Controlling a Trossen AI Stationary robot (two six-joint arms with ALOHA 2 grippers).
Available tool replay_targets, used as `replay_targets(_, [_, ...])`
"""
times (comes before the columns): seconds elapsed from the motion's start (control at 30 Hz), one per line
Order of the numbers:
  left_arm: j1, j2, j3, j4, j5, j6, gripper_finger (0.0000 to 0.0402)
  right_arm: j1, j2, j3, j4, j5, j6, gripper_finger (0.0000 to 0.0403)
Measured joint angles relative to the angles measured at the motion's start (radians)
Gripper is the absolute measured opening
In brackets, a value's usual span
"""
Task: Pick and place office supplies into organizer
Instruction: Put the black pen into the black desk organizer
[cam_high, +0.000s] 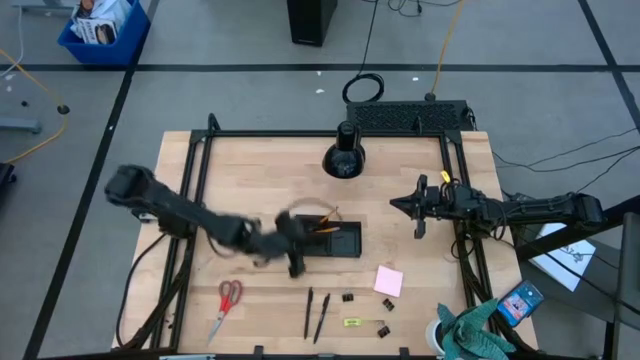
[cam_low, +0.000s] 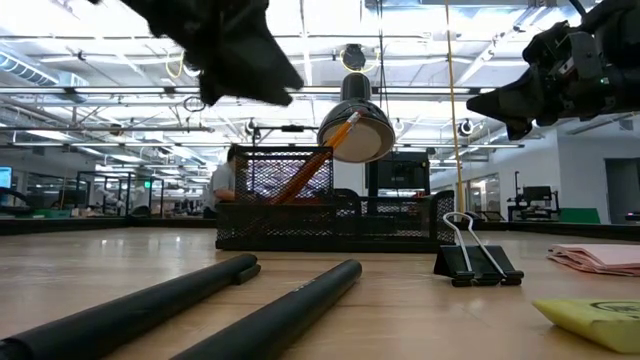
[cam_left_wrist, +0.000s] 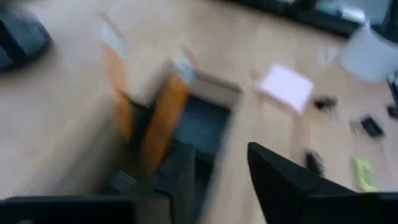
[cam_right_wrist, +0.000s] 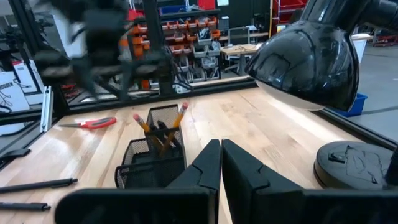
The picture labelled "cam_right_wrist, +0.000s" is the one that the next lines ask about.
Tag shelf rack with orange bins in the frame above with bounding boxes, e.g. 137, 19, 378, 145
129, 9, 222, 91

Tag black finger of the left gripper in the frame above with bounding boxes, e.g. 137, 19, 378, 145
119, 52, 172, 100
32, 49, 94, 97

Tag silver corner bracket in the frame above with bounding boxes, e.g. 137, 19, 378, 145
174, 83, 193, 94

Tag blue bin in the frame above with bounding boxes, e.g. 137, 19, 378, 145
328, 93, 369, 118

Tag black flat device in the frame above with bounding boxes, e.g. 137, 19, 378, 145
0, 148, 32, 169

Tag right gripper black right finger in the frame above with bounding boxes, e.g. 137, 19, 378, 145
221, 138, 398, 224

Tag yellow pole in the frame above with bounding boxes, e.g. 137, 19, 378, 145
267, 0, 274, 38

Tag red handled scissors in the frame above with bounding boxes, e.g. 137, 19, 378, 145
58, 116, 118, 130

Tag yellow pencil pink eraser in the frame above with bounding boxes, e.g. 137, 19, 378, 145
132, 113, 165, 151
160, 101, 190, 156

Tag white printed cardboard box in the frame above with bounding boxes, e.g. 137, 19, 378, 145
0, 71, 30, 113

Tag silver aluminium extrusion bar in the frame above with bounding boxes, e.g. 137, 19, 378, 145
39, 86, 54, 133

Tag black gooseneck desk lamp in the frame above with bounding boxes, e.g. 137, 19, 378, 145
244, 0, 398, 190

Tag red storage bins rack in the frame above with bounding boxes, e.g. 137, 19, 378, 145
272, 0, 307, 24

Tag white bin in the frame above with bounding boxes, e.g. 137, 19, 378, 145
351, 33, 373, 65

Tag white plain box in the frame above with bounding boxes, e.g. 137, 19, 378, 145
12, 58, 44, 94

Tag red box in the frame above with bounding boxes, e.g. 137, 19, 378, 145
197, 0, 216, 10

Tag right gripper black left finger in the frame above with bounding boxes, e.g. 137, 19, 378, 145
54, 139, 222, 224

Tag wooden desk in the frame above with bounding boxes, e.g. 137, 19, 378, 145
219, 43, 265, 76

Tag black mesh desk organizer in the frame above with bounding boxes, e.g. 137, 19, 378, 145
114, 104, 187, 190

